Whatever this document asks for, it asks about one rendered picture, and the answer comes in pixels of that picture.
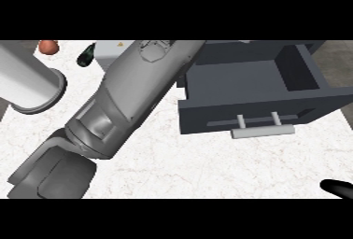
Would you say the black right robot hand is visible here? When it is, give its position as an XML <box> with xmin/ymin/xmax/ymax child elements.
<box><xmin>319</xmin><ymin>178</ymin><xmax>353</xmax><ymax>200</ymax></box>

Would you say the dark grey drawer front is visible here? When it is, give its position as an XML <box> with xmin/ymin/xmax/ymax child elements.
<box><xmin>177</xmin><ymin>86</ymin><xmax>353</xmax><ymax>135</ymax></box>

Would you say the dark grey open drawer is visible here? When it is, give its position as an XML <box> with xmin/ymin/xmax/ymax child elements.
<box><xmin>183</xmin><ymin>43</ymin><xmax>333</xmax><ymax>105</ymax></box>

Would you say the dark grey cabinet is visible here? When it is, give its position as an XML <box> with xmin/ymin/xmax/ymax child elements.
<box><xmin>175</xmin><ymin>40</ymin><xmax>327</xmax><ymax>89</ymax></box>

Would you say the white box appliance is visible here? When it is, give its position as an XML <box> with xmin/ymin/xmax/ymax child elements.
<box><xmin>93</xmin><ymin>40</ymin><xmax>137</xmax><ymax>72</ymax></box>

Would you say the dark green bottle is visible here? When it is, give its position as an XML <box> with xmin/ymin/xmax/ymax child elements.
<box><xmin>75</xmin><ymin>42</ymin><xmax>97</xmax><ymax>68</ymax></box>

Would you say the white cylinder with grey rim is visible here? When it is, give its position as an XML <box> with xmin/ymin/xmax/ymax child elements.
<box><xmin>0</xmin><ymin>40</ymin><xmax>69</xmax><ymax>115</ymax></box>

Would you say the orange pear-shaped fruit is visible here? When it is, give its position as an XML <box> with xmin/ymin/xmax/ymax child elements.
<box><xmin>36</xmin><ymin>40</ymin><xmax>60</xmax><ymax>56</ymax></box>

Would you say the pale grey drawer handle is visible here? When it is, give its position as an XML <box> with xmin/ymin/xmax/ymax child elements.
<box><xmin>230</xmin><ymin>111</ymin><xmax>296</xmax><ymax>140</ymax></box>

